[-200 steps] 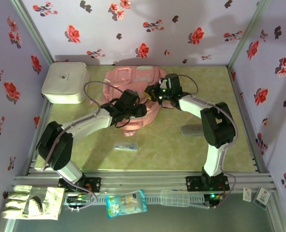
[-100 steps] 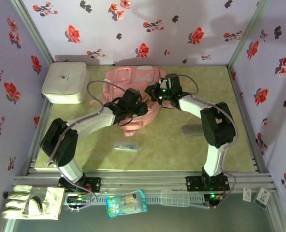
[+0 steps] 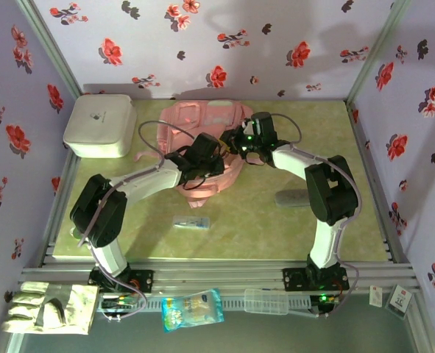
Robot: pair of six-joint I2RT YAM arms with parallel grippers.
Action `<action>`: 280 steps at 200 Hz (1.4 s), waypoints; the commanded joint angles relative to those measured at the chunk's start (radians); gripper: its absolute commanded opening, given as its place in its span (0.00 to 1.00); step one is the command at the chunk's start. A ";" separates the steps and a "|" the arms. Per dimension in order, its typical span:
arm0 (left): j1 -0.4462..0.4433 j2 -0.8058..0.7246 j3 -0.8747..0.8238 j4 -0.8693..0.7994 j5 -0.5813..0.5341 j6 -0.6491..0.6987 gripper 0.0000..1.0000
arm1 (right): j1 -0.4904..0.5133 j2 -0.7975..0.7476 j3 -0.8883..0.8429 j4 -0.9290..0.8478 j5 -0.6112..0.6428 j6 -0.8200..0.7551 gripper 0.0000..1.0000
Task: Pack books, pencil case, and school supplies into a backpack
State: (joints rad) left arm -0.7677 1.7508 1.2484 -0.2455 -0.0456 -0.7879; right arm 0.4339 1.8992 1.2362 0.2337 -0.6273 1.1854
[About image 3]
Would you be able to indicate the pink backpack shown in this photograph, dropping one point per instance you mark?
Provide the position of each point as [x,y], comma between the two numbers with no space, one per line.
[187,121]

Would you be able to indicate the clear plastic stationery pack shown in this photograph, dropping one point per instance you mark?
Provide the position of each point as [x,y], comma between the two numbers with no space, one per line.
[191,222]

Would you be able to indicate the grey pencil case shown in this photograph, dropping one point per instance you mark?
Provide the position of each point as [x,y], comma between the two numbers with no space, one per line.
[290,198]

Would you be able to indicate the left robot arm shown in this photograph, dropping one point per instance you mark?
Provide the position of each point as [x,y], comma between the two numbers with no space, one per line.
[95,217]

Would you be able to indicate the white storage box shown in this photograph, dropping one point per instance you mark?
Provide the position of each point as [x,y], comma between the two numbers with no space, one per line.
[99,125]

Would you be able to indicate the clear plastic organizer box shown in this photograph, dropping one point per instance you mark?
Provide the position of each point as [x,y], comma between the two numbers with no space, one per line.
[266,301]

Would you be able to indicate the blue snack bag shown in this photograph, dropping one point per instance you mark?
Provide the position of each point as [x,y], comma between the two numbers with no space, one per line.
[191,310]

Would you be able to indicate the small white card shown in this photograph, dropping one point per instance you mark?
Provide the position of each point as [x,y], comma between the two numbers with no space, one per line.
[376,296]

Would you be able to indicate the beige work glove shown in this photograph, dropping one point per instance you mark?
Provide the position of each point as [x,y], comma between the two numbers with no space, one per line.
[55,309]

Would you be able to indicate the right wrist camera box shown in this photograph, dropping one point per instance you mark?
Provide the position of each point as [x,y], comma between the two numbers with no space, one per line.
[247,127]

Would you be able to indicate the aluminium base frame rail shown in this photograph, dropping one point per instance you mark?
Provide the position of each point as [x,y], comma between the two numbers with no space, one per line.
[217,274]

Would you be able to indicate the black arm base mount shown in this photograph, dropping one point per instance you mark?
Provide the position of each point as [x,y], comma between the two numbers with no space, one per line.
[294,279]
[143,279]

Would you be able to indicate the aluminium corner post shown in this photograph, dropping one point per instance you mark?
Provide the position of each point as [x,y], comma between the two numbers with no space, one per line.
[49,44]
[380,44]

